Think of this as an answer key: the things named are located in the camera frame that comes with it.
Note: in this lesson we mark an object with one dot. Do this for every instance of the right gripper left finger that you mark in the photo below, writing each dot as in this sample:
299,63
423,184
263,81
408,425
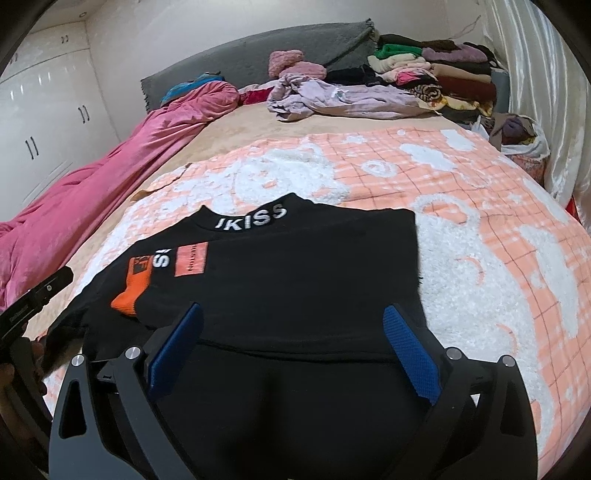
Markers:
138,376

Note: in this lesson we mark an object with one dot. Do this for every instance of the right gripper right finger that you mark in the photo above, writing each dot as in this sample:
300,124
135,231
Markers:
480,423

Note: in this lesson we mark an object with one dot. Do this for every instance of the black sweater with orange cuffs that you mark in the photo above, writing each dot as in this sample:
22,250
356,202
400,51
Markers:
292,376

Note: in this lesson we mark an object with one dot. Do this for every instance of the pile of folded clothes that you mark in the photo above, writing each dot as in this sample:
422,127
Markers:
459,80

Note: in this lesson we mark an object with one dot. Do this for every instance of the pink velvet duvet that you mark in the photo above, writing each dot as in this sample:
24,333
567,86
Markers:
45,235

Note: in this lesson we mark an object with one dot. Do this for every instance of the red bag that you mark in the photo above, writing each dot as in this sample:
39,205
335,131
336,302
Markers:
572,209

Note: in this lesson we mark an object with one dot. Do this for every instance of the white wardrobe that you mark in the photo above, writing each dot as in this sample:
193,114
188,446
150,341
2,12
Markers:
53,116

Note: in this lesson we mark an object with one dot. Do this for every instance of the floral laundry basket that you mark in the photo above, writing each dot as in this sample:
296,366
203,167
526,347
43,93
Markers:
519,138

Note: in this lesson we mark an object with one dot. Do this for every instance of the blue garment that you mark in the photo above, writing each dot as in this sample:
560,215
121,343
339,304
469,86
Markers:
183,88

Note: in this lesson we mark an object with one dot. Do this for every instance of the beige bed sheet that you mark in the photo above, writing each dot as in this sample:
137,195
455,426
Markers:
241,127

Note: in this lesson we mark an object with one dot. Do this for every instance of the red cloth near pillows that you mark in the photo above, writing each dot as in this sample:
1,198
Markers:
254,96

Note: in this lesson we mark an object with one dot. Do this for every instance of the white satin curtain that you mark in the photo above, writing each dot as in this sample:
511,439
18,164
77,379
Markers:
547,84

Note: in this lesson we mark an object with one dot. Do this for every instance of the lilac crumpled garment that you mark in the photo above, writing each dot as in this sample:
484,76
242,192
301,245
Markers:
296,97

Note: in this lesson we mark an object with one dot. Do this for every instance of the pink fluffy pillow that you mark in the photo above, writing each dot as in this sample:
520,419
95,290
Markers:
286,62

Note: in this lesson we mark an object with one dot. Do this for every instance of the grey headboard cover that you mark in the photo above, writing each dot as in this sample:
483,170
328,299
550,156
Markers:
246,60

